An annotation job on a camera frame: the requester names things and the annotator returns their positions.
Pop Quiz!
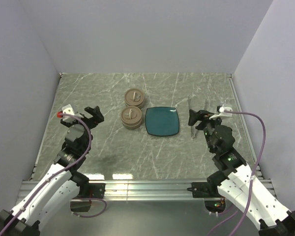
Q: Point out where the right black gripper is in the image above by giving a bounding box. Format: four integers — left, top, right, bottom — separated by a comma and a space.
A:
187, 109, 224, 152

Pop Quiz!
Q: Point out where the near metal round container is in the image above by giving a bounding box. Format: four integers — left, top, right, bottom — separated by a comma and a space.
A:
122, 121, 142, 130

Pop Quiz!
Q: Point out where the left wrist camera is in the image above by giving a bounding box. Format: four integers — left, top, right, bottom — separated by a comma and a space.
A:
57, 104, 83, 123

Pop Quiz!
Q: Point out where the brown lid with bar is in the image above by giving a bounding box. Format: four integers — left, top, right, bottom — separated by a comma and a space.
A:
124, 88, 145, 101

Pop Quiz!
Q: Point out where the teal square plate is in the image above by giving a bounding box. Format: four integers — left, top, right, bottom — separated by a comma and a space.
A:
145, 107, 179, 137

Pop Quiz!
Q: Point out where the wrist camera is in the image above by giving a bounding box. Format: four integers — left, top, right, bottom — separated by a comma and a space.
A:
209, 105, 233, 120
57, 104, 83, 123

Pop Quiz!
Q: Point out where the far metal round container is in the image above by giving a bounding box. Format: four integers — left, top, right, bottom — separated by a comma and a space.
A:
125, 100, 145, 109

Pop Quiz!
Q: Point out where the aluminium front rail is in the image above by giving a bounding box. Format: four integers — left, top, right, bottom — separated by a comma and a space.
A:
17, 177, 274, 203

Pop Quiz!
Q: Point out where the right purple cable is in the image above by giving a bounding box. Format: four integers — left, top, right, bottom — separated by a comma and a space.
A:
207, 110, 266, 236

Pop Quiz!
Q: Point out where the metal round container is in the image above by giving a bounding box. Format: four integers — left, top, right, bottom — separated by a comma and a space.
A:
125, 100, 145, 109
122, 121, 142, 130

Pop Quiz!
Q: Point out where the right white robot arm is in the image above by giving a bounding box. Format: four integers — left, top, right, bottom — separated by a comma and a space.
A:
188, 106, 295, 236

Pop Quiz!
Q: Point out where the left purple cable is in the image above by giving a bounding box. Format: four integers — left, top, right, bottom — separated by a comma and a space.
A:
0, 115, 108, 236

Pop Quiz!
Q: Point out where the purple cable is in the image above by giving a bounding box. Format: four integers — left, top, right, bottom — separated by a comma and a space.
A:
0, 115, 108, 236
207, 110, 266, 236

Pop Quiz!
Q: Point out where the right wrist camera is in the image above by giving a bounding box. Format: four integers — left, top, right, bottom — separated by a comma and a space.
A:
209, 105, 233, 120

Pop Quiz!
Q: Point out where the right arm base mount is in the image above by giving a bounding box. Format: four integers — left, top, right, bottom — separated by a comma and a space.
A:
187, 182, 222, 198

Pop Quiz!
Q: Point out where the brown lid with curl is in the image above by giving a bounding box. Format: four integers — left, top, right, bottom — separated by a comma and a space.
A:
120, 106, 142, 123

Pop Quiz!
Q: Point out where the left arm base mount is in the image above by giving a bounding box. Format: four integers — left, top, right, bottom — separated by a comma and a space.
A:
70, 183, 107, 218

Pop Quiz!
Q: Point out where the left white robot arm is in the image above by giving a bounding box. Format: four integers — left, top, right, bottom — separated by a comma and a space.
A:
0, 105, 104, 236

